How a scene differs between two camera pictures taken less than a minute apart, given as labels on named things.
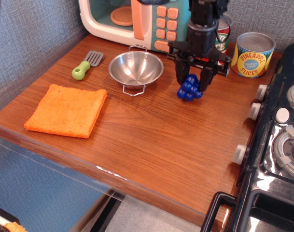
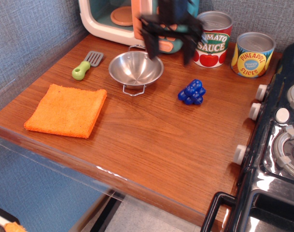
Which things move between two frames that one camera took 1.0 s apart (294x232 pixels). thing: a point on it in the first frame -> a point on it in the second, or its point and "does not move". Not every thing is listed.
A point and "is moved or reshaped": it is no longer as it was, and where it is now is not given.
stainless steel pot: x=135 y=68 does not move
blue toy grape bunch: x=190 y=88 is moved or reshaped
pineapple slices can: x=252 y=54 does not move
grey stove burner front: x=287 y=151 does not move
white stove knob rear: x=261 y=92 does not move
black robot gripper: x=200 y=48 -> x=173 y=16
